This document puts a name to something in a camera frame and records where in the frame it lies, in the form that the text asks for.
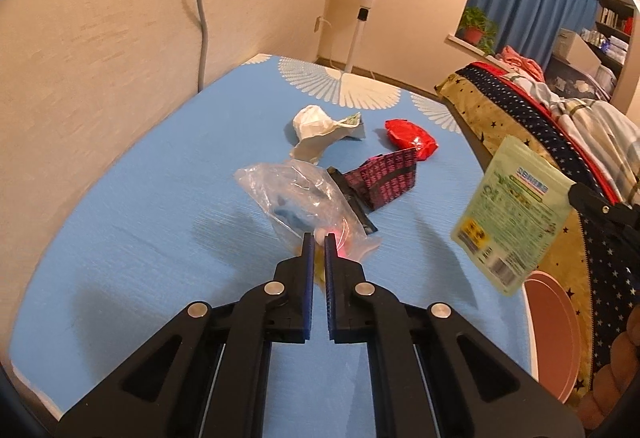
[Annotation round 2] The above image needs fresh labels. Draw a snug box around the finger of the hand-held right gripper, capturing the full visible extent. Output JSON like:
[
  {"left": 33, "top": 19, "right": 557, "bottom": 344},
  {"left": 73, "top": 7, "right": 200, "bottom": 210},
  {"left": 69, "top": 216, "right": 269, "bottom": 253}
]
[{"left": 567, "top": 182, "right": 613, "bottom": 220}]

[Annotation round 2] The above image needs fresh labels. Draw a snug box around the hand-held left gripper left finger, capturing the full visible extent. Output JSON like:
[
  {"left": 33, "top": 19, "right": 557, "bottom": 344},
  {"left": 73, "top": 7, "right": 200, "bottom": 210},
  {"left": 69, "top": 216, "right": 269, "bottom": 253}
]
[{"left": 55, "top": 233, "right": 317, "bottom": 438}]

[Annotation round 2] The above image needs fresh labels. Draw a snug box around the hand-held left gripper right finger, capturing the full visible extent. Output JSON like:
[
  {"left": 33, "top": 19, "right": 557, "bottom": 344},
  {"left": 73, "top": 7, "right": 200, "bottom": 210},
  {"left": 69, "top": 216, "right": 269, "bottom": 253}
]
[{"left": 324, "top": 233, "right": 586, "bottom": 438}]

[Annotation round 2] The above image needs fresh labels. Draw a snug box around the green printed pouch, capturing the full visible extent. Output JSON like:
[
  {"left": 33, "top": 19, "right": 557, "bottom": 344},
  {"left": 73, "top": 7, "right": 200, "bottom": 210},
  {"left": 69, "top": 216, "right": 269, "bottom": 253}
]
[{"left": 450, "top": 134, "right": 577, "bottom": 296}]

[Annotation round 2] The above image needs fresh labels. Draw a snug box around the clear plastic bag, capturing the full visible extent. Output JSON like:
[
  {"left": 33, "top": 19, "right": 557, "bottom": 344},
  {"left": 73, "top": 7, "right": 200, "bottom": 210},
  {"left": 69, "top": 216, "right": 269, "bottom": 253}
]
[{"left": 234, "top": 159, "right": 383, "bottom": 264}]

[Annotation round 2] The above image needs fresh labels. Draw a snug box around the pink plastic bucket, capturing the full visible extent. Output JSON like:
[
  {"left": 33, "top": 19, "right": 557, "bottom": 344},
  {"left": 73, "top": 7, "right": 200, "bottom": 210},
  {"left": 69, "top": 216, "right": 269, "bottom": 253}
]
[{"left": 522, "top": 269, "right": 583, "bottom": 405}]

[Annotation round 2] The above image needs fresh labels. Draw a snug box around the striped quilt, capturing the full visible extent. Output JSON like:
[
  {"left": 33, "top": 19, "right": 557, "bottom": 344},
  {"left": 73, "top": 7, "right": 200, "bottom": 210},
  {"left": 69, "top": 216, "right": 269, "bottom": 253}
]
[{"left": 515, "top": 73, "right": 640, "bottom": 204}]

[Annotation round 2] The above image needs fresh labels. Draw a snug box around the flat black wrapper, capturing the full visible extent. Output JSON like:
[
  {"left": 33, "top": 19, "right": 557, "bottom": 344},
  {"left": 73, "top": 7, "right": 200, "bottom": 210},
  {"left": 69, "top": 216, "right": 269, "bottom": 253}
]
[{"left": 327, "top": 166, "right": 378, "bottom": 235}]

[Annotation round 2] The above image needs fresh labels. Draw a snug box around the bed with star blanket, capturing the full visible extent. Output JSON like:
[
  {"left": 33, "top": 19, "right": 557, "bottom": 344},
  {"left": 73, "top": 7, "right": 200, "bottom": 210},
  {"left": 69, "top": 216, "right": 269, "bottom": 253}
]
[{"left": 434, "top": 63, "right": 640, "bottom": 394}]

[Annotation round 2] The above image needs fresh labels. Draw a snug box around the white lidded container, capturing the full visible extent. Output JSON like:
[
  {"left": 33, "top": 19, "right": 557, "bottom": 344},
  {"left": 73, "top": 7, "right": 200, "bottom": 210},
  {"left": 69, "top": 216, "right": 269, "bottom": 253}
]
[{"left": 597, "top": 65, "right": 619, "bottom": 97}]

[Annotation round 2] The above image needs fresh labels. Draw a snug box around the maroon patterned wrapper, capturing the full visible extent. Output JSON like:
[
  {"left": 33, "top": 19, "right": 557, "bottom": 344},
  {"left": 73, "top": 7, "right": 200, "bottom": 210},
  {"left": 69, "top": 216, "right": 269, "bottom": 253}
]
[{"left": 345, "top": 149, "right": 418, "bottom": 211}]

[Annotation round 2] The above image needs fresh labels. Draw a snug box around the white box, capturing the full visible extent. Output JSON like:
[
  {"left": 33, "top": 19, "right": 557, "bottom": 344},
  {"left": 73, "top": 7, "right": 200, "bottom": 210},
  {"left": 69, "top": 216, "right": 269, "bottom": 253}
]
[{"left": 554, "top": 28, "right": 602, "bottom": 79}]

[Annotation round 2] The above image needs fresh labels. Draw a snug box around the pink cloth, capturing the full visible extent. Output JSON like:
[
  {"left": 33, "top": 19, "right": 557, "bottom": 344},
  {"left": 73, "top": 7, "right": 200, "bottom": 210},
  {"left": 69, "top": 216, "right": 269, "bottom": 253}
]
[{"left": 497, "top": 45, "right": 546, "bottom": 81}]

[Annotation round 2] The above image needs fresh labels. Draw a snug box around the stack of white packs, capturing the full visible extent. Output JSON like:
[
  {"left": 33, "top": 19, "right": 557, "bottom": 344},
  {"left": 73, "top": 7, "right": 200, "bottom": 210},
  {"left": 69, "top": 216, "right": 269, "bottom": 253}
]
[{"left": 582, "top": 29, "right": 629, "bottom": 64}]

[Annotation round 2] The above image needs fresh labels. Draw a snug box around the red blanket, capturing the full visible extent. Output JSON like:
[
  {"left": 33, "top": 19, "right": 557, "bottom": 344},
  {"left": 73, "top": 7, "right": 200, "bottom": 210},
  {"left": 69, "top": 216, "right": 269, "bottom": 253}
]
[{"left": 472, "top": 62, "right": 640, "bottom": 206}]

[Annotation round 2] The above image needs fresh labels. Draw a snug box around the white table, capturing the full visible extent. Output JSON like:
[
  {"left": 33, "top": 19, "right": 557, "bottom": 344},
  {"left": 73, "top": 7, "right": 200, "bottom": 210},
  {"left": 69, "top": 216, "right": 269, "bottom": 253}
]
[{"left": 9, "top": 52, "right": 542, "bottom": 425}]

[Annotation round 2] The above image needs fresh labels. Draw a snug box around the blue patterned tablecloth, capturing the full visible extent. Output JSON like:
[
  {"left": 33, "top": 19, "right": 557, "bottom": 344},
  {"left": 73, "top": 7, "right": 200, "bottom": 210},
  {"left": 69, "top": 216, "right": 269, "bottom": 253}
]
[{"left": 9, "top": 54, "right": 538, "bottom": 424}]

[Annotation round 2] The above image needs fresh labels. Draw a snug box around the dark wooden bookshelf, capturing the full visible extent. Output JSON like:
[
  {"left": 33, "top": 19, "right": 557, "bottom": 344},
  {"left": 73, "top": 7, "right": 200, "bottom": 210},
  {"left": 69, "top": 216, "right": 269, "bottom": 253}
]
[{"left": 595, "top": 0, "right": 638, "bottom": 69}]

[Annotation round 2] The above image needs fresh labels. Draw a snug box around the crumpled white packet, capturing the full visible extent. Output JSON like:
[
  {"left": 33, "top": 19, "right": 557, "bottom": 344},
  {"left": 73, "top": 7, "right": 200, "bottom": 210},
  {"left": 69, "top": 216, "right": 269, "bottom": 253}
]
[{"left": 289, "top": 105, "right": 367, "bottom": 165}]

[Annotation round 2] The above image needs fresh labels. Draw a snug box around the shiny red wrapper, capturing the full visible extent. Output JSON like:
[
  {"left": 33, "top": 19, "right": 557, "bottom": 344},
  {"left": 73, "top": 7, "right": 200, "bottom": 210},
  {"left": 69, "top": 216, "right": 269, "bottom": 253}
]
[{"left": 384, "top": 118, "right": 440, "bottom": 162}]

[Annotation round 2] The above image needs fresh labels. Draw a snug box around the potted green plant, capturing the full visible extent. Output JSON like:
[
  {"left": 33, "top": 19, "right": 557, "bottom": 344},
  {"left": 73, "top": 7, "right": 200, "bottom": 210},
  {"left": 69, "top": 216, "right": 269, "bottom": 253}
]
[{"left": 457, "top": 7, "right": 500, "bottom": 56}]

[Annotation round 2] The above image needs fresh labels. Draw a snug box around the white windowsill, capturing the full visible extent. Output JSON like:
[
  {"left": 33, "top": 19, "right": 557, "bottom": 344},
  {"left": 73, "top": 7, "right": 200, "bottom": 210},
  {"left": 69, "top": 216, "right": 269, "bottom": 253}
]
[{"left": 446, "top": 34, "right": 496, "bottom": 57}]

